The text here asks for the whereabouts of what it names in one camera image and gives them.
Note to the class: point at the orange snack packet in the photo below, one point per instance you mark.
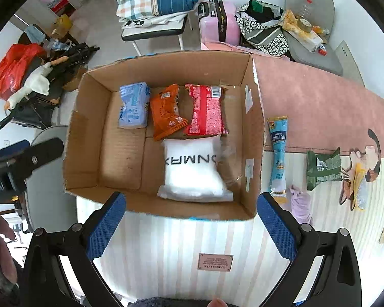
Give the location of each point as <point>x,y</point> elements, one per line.
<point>166,115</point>

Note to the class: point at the person's right hand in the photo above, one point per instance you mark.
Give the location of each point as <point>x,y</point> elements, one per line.
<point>218,303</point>

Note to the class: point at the lavender small packet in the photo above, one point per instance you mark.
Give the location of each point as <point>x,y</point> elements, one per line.
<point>300,204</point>

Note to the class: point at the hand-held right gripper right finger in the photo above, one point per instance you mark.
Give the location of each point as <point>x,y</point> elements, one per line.
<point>275,227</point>

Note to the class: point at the white printed garment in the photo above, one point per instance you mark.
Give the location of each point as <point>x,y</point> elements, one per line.
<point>153,20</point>

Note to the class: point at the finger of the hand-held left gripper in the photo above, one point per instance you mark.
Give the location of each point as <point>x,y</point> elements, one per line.
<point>40,155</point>

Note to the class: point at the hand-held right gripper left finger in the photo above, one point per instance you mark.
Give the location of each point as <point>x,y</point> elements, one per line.
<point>107,227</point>

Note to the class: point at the white goose plush toy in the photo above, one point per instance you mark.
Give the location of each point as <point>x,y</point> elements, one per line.
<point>38,81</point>

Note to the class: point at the round grey stool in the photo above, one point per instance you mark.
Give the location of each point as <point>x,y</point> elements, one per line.
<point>48,134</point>

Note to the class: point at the brown cardboard box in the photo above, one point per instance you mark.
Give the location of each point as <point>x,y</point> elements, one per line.
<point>121,153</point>

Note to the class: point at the green snack packet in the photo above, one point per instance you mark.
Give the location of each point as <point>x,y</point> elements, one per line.
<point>323,168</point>

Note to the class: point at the blue face mask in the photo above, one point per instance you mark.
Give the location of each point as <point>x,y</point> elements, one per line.
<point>33,34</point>

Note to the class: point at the black metal chair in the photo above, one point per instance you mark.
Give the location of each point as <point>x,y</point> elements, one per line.
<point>153,32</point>

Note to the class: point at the grey flat board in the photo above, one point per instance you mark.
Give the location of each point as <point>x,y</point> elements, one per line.
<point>350,62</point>

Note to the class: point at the red snack packet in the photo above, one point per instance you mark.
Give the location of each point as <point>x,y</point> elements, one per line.
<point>206,112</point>

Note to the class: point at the white cloth in clear bag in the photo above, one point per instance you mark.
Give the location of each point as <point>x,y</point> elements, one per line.
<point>192,169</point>

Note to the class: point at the person's left hand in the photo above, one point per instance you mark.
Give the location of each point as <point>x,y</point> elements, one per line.
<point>5,263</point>

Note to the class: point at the small yellow cardboard box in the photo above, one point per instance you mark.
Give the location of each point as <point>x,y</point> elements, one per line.
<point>62,27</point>

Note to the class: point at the red plastic bag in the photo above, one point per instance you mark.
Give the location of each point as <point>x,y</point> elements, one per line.
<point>12,67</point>

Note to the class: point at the pink suitcase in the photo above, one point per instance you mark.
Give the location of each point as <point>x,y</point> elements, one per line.
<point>217,22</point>

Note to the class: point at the clear plastic bottle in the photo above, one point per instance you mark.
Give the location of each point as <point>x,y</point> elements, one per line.
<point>304,11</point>

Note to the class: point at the light blue long packet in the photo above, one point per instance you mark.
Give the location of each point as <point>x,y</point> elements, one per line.
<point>279,153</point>

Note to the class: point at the yellowish plastic bag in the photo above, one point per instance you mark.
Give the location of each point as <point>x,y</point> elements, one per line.
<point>297,33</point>

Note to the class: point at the light blue tissue pack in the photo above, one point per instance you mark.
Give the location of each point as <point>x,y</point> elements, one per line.
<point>134,105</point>

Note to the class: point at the patterned tote bag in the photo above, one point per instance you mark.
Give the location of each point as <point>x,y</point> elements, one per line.
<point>262,35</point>

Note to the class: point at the brown tape roll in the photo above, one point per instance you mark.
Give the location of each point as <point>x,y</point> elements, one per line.
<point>304,25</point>

